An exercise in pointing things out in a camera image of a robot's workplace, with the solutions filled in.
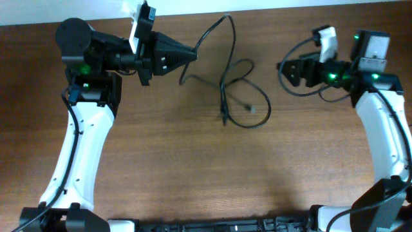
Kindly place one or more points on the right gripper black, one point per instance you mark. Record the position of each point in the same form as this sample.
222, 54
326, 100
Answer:
313, 65

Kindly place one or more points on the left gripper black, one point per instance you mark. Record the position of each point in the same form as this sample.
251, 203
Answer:
155, 57

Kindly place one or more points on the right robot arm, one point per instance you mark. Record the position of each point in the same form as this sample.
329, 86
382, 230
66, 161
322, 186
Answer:
378, 99

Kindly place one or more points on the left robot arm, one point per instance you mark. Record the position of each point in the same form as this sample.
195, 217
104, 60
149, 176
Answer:
95, 63

